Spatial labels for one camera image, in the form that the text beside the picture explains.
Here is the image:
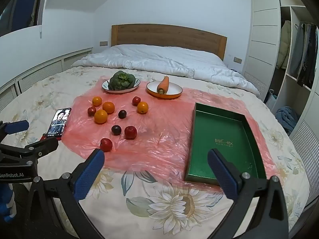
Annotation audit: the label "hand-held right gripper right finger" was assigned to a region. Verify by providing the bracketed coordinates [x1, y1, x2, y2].
[207, 148, 289, 239]

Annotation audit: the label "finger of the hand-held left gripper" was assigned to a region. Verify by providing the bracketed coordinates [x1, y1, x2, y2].
[0, 120, 30, 140]
[0, 137, 59, 156]

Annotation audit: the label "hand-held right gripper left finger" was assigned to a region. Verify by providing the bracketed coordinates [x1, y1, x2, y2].
[27, 149, 105, 239]

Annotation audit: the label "green box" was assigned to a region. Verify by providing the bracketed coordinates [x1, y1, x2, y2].
[184, 102, 268, 187]

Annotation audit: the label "red plum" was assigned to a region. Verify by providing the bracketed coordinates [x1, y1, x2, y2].
[124, 126, 137, 140]

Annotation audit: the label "smartphone in red case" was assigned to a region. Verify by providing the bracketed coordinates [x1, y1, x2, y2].
[47, 108, 72, 139]

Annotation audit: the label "white louvered cabinet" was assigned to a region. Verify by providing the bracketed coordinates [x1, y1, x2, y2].
[0, 48, 93, 111]

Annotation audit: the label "pink plastic sheet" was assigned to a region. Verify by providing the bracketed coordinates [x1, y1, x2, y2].
[61, 76, 277, 192]

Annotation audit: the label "blue cloth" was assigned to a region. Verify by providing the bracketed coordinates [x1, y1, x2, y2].
[275, 106, 301, 136]

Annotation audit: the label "white striped vent panel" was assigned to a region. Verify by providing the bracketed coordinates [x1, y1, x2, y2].
[290, 119, 319, 198]

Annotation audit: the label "white plastic bag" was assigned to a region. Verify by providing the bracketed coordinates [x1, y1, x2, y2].
[265, 89, 278, 106]

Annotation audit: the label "green bok choy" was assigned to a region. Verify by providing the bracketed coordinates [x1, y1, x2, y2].
[108, 71, 136, 90]

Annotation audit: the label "white patterned plate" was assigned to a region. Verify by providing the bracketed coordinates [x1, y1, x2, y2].
[102, 78, 140, 94]

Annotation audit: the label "orange enamel plate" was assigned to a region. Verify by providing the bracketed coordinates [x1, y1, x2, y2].
[146, 81, 183, 99]

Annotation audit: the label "carrot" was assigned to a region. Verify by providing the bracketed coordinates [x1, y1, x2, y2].
[157, 76, 169, 95]

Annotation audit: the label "dark window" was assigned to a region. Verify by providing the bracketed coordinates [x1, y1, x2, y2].
[0, 0, 48, 38]

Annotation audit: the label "white duvet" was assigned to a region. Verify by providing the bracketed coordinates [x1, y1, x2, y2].
[72, 44, 261, 96]

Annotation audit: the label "beige jacket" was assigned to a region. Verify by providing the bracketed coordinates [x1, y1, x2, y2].
[275, 20, 292, 70]

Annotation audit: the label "dark hanging clothes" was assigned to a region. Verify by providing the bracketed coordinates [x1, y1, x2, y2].
[290, 22, 319, 87]

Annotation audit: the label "wooden headboard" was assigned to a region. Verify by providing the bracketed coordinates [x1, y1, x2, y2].
[111, 24, 228, 61]

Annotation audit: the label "white wardrobe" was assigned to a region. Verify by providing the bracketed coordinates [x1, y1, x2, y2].
[243, 0, 319, 140]

